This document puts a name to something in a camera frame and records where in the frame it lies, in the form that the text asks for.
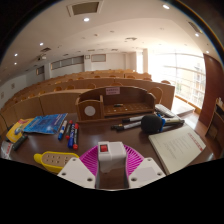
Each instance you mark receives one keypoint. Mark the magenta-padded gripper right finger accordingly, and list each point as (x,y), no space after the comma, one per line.
(146,171)

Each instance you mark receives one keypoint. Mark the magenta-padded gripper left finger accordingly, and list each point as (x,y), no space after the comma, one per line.
(76,171)

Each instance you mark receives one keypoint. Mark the white charger with red switch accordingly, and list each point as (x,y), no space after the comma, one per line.
(111,158)

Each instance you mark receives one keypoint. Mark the white book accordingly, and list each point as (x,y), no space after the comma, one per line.
(176,146)

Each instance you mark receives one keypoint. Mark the thin red marker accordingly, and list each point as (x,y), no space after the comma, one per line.
(68,129)

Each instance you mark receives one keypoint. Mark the white marker with blue cap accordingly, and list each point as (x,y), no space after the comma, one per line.
(62,130)

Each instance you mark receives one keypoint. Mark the black foam handheld microphone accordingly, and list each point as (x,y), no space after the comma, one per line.
(151,124)

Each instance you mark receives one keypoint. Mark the black marker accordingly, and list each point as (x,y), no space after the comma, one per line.
(126,126)
(133,118)

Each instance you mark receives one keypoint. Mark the blue booklet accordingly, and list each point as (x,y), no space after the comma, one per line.
(46,124)

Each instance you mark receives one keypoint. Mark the black remote control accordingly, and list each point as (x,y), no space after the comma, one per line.
(20,142)

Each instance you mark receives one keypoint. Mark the white remote control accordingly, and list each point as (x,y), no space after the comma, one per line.
(165,110)

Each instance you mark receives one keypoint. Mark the rows of wooden seats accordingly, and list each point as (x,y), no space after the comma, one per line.
(56,101)

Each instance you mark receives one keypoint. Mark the wooden desk organizer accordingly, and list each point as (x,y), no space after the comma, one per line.
(126,100)

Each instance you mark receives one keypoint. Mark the white leaflet with red print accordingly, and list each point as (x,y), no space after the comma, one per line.
(5,150)

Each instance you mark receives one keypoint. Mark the wooden shelf unit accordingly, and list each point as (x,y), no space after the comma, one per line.
(215,126)

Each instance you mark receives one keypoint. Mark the large glass window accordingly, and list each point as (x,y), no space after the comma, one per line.
(186,76)

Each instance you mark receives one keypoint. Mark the ceiling projector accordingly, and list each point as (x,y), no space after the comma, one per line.
(42,56)

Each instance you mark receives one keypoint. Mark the ceiling lights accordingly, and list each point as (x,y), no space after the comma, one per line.
(86,19)

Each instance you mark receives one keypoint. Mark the dark ceiling vent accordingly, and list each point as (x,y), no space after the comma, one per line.
(194,26)

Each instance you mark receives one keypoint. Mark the square ceiling vent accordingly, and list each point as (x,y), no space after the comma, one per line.
(85,8)

